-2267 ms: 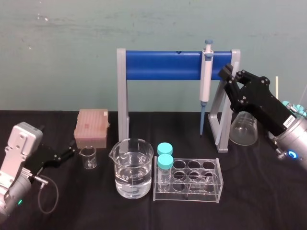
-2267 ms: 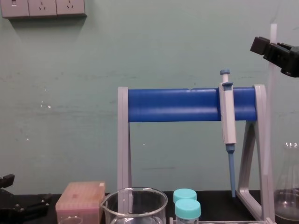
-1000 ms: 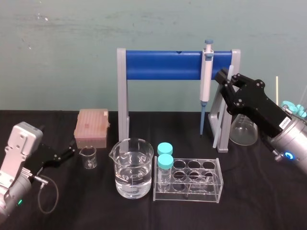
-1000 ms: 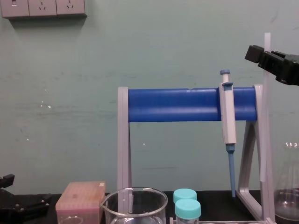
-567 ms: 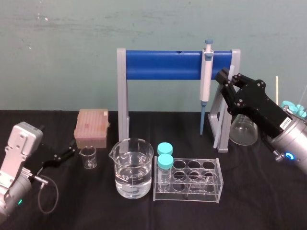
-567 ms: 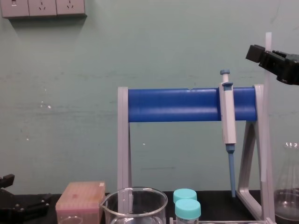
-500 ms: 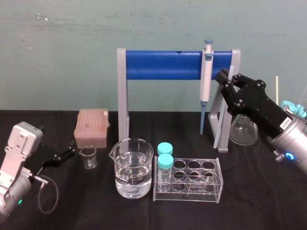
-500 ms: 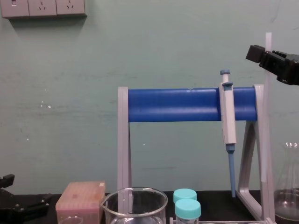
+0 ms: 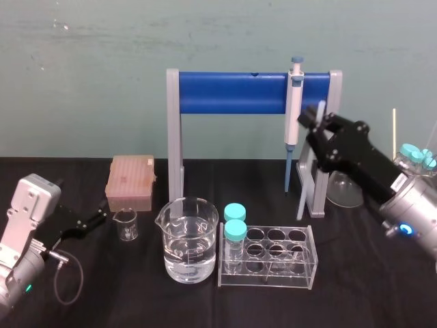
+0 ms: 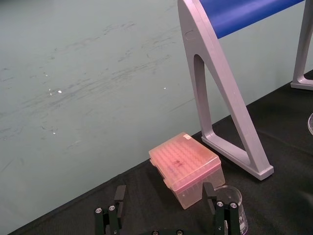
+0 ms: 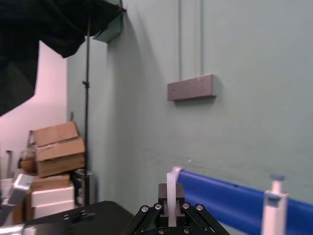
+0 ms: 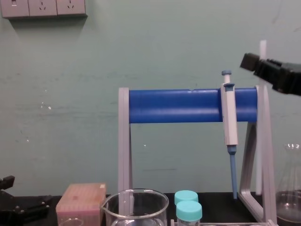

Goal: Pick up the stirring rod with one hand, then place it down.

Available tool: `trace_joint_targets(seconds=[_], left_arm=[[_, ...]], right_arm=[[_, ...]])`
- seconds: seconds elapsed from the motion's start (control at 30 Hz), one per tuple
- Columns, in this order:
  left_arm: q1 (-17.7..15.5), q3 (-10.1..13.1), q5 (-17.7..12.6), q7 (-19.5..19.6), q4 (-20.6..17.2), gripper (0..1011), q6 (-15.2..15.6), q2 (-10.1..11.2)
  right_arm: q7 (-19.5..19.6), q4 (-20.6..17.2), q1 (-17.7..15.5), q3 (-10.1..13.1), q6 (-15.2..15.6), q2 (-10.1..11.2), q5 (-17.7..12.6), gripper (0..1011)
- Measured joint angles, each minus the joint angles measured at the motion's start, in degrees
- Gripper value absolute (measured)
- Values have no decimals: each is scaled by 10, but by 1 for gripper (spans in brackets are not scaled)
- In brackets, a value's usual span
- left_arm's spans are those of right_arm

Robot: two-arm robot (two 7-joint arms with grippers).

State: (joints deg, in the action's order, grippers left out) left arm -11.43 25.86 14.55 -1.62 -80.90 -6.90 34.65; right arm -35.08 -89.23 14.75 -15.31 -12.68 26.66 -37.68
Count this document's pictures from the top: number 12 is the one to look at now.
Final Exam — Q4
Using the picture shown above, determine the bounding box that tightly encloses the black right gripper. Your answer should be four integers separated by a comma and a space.
239, 53, 301, 97

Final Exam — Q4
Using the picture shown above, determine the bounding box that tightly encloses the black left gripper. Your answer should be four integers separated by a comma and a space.
0, 175, 55, 226

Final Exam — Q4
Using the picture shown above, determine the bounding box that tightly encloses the small clear glass vessel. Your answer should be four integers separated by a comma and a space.
58, 217, 85, 226

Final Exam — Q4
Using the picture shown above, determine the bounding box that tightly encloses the pink pipette tip box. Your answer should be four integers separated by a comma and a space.
55, 183, 107, 226

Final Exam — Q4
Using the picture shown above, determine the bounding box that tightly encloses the white and blue pipette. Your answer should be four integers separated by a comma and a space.
221, 70, 239, 201

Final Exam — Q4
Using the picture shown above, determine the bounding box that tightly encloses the grey and blue pipette stand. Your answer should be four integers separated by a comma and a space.
117, 85, 278, 226

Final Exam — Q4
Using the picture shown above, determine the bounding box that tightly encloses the clear glass beaker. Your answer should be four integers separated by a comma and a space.
100, 188, 170, 226

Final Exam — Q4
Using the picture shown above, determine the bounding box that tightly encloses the clear glass conical flask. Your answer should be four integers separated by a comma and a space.
274, 143, 301, 226

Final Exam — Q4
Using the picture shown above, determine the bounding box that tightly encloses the teal capped sample bottle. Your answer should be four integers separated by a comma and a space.
175, 200, 203, 226
174, 190, 199, 206

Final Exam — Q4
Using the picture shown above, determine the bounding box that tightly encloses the clear plastic tube rack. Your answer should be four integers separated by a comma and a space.
170, 218, 278, 226

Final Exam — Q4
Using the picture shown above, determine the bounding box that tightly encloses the grey wall socket panel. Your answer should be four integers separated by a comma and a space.
0, 0, 87, 19

